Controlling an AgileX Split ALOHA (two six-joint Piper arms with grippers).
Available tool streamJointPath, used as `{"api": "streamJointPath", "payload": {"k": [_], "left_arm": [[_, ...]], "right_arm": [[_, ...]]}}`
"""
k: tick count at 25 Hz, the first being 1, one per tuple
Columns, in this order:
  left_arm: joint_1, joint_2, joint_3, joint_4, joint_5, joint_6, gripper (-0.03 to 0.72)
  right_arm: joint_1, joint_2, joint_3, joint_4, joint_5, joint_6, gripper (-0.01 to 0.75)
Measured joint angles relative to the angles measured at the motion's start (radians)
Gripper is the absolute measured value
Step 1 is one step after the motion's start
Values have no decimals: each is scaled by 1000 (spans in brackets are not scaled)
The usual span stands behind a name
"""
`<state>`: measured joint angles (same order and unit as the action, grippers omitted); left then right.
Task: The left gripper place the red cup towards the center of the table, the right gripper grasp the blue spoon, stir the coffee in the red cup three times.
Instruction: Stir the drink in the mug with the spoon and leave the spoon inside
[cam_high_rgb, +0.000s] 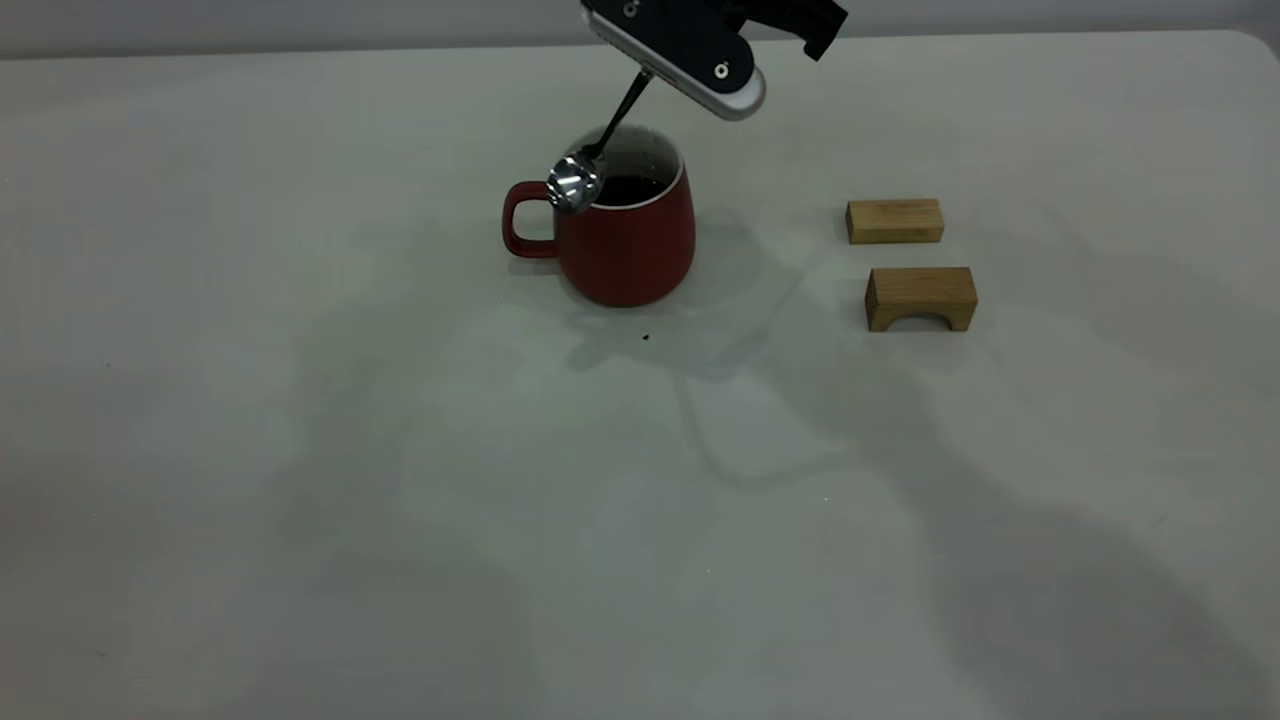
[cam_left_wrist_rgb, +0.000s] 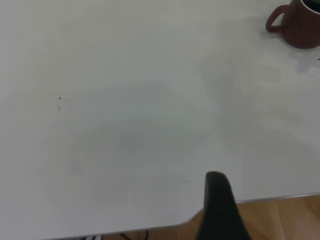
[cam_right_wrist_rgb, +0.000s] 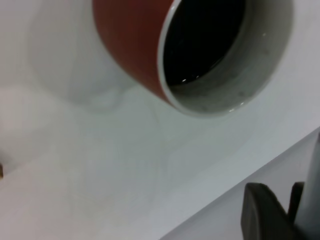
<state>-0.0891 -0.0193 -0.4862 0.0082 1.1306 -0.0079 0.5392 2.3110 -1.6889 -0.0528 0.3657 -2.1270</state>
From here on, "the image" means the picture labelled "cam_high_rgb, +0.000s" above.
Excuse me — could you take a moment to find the red ceramic mug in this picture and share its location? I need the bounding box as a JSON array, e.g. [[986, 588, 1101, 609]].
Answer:
[[502, 126, 697, 309]]

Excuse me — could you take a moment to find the metal spoon light blue handle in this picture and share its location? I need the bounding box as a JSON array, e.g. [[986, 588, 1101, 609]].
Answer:
[[546, 68, 653, 216]]

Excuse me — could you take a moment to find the flat rectangular wooden block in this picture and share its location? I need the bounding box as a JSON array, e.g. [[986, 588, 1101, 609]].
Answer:
[[846, 198, 945, 246]]

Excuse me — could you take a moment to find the arched wooden block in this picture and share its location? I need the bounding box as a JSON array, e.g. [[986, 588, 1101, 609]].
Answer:
[[865, 266, 978, 334]]

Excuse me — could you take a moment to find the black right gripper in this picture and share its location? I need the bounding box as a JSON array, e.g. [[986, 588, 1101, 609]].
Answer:
[[722, 0, 849, 61]]

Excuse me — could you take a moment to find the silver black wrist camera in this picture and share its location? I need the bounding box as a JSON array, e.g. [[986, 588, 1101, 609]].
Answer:
[[580, 0, 768, 123]]

